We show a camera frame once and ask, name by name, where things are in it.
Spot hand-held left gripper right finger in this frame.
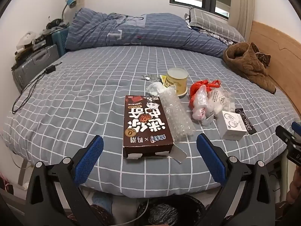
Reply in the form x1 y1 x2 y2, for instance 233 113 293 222
196 133 283 226

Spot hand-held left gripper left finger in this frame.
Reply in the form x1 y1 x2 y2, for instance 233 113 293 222
25 135 104 226

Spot white earphone box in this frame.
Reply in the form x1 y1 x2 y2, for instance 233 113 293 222
216 110 248 141

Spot black paper leaflet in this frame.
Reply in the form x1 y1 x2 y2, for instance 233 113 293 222
235 108 253 136

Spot clear plastic bag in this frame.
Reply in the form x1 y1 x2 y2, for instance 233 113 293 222
192 86 215 121

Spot clear bubble wrap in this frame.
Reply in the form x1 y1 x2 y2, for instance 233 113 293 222
162 87 195 142

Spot white labelled plastic bag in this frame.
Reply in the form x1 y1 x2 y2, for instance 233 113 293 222
207 89 236 120

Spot brown printed snack box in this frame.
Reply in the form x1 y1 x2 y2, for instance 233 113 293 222
123 95 175 160

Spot red plastic bag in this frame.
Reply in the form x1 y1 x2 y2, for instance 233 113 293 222
189 80 221 106

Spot black trash bin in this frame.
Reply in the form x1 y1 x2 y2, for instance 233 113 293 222
136 194 206 226

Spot yellow paper cup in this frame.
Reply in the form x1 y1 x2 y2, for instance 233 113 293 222
164 67 189 97

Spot white tissue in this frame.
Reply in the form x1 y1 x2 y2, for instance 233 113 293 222
146 81 177 97

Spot person's right hand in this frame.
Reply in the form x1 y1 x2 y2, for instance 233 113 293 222
286 169 301 208

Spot person's leg in jeans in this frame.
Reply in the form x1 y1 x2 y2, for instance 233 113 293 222
92 194 114 214

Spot brown patterned slipper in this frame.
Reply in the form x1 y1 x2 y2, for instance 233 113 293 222
89 205 111 226

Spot grey bed leg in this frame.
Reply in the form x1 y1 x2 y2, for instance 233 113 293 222
17 160 28 186

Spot grey checked bed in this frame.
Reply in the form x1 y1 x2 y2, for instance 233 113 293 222
0 45 301 197

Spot brown fleece garment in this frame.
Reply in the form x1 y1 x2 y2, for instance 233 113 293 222
223 42 277 94

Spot wooden headboard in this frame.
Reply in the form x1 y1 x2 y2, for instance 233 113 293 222
248 20 301 113

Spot grey suitcase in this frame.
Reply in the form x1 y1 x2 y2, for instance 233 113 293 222
12 44 59 93

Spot teal suitcase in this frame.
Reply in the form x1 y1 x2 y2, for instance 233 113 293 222
50 27 70 56

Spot pile of dark small items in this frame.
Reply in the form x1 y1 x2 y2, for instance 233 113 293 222
14 16 68 60

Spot grey checked pillow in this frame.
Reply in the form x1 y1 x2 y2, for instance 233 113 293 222
188 7 245 43

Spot blue striped duvet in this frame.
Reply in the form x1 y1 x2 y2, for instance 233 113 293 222
65 8 238 58

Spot blue desk lamp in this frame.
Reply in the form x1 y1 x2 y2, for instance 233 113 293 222
61 0 77 23

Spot white cable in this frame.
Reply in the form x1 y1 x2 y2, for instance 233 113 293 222
141 198 150 217

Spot black charger with cable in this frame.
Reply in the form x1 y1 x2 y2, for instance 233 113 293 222
12 62 63 113

